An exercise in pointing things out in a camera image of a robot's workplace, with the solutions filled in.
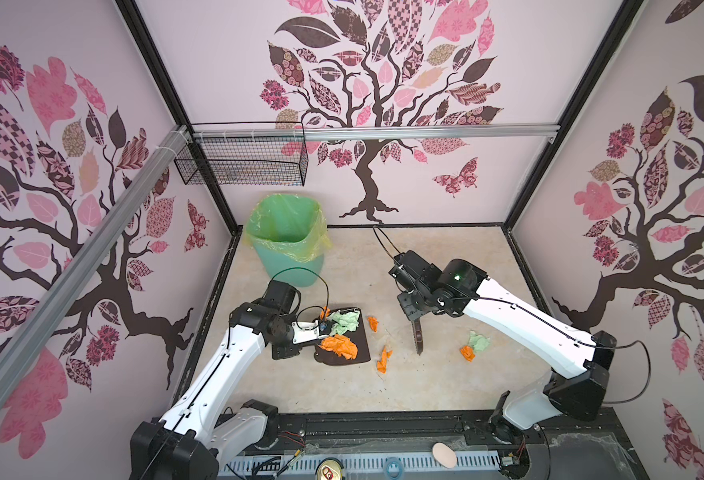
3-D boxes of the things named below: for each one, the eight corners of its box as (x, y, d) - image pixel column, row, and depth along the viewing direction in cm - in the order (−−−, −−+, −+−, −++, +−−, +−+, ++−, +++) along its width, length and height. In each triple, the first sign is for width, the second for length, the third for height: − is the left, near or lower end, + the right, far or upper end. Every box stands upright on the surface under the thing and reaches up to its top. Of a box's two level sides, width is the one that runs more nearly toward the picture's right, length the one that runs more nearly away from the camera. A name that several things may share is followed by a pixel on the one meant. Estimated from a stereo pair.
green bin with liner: (256, 294, 102) (232, 246, 83) (270, 244, 117) (252, 193, 98) (329, 294, 102) (321, 246, 83) (333, 244, 117) (327, 193, 98)
